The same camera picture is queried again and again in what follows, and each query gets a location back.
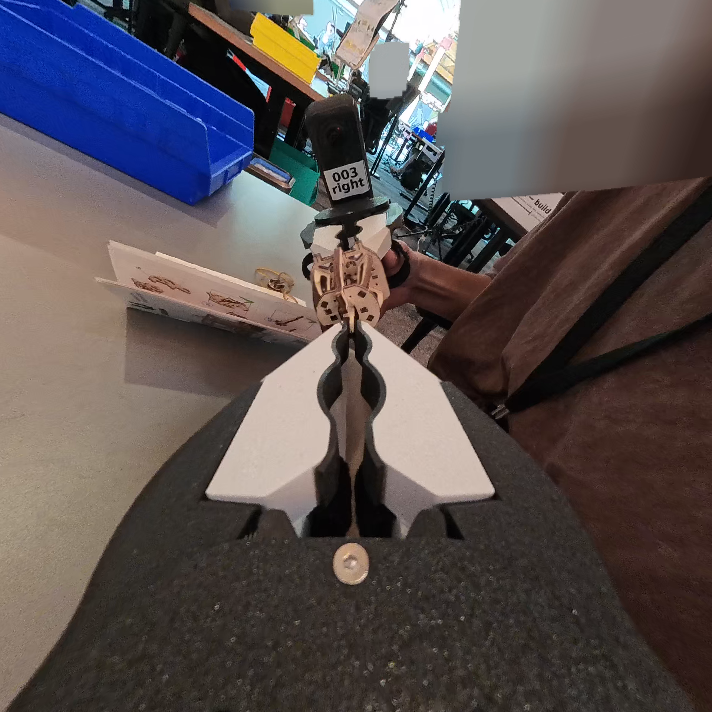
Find green plastic bin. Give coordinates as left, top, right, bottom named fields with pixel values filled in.
left=269, top=139, right=322, bottom=207

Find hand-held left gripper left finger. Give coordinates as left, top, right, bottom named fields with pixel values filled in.
left=206, top=323, right=349, bottom=538

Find illustrated instruction booklet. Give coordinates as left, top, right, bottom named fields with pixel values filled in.
left=95, top=240, right=324, bottom=343

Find yellow plastic bin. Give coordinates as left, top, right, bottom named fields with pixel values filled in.
left=250, top=12, right=323, bottom=85

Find yellow rubber band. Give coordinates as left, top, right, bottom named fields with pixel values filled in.
left=254, top=266, right=301, bottom=304

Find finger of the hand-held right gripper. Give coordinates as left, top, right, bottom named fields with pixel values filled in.
left=309, top=227, right=342, bottom=259
left=355, top=214, right=394, bottom=257

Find flat wooden-edged tray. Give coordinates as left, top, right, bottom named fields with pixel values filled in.
left=246, top=157, right=296, bottom=193

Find person's right hand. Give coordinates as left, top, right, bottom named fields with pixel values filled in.
left=380, top=245, right=429, bottom=313

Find black harness strap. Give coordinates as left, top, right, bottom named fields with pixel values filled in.
left=491, top=182, right=712, bottom=419

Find wooden workshop table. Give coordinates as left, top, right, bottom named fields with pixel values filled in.
left=188, top=0, right=330, bottom=146

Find blue plastic bin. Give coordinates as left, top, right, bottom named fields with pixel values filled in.
left=0, top=0, right=256, bottom=206

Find wooden model assembly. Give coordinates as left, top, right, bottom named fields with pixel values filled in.
left=309, top=244, right=390, bottom=330

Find laser-cut plywood sheet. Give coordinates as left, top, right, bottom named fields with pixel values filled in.
left=336, top=0, right=399, bottom=71

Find person's right forearm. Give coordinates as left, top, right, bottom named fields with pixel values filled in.
left=417, top=253, right=496, bottom=323

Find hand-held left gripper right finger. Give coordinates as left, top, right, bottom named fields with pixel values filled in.
left=355, top=322, right=496, bottom=538

